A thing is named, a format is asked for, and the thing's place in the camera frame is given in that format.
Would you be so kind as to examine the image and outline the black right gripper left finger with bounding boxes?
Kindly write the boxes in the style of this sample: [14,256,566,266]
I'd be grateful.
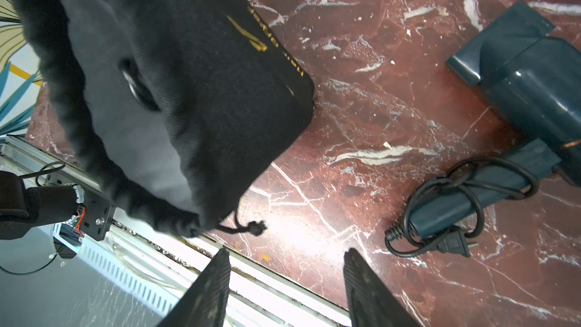
[157,248,231,327]

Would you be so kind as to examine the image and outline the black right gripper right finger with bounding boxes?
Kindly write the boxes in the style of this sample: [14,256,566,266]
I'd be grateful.
[343,248,419,327]

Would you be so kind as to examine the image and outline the black hair dryer bag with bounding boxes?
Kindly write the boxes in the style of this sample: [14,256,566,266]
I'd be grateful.
[9,0,315,238]

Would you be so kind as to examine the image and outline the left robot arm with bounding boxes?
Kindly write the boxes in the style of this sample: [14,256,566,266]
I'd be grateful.
[1,171,85,240]

